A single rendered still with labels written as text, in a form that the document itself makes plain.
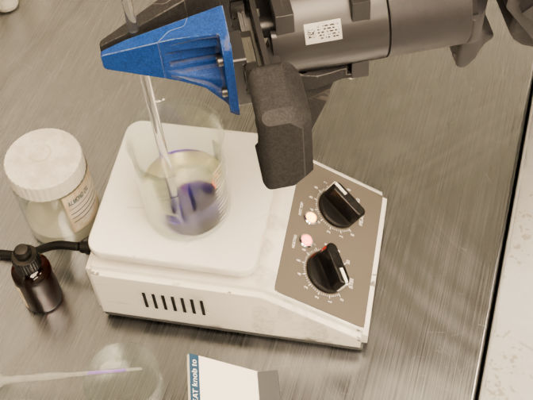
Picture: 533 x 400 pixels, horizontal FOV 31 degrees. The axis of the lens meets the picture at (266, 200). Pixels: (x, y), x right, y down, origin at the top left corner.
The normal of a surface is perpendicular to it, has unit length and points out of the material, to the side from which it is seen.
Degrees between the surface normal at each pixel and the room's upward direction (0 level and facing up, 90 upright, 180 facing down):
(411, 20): 66
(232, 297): 90
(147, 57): 90
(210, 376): 40
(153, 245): 0
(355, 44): 83
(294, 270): 30
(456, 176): 0
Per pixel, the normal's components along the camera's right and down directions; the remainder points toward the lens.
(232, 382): 0.60, -0.51
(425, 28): 0.16, 0.64
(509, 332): -0.05, -0.58
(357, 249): 0.44, -0.45
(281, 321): -0.18, 0.80
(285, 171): 0.18, 0.79
